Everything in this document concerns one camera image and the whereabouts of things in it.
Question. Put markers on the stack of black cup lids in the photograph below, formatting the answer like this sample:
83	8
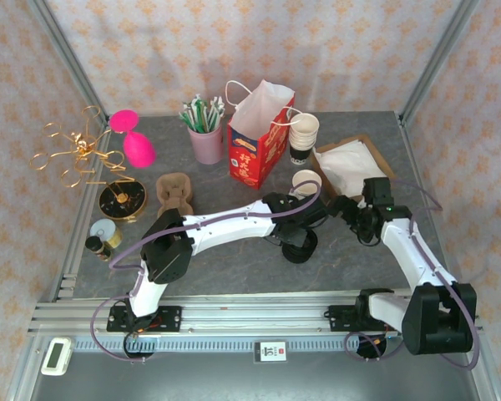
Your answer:
300	254

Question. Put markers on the black white paper coffee cup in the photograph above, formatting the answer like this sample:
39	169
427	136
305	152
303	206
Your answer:
305	179

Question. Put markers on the white paper napkins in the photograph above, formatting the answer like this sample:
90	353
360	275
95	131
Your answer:
342	163

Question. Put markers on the red paper takeout bag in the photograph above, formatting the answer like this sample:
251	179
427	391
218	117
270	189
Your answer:
244	150

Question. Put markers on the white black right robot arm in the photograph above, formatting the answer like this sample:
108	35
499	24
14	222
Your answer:
417	250

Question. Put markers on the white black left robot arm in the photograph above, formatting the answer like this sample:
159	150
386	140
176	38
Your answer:
225	225

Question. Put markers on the brown cardboard napkin box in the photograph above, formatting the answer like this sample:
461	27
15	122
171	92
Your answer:
326	179

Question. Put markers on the pink straw holder cup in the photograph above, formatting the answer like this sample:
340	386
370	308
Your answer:
206	146

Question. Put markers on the green white wrapped straw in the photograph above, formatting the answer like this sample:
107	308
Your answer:
217	113
199	110
188	121
211	113
193	115

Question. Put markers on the white label card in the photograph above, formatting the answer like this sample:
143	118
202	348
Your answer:
270	351

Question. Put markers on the magenta wine glass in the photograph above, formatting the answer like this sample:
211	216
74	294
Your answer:
140	150

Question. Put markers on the small brown bottle black cap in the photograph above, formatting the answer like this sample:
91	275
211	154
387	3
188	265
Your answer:
95	245

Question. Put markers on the white digital timer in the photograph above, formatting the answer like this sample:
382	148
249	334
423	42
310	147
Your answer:
56	355

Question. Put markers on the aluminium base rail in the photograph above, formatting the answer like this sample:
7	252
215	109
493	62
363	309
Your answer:
254	313

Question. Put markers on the aluminium frame post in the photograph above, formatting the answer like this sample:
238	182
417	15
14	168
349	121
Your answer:
440	58
69	58

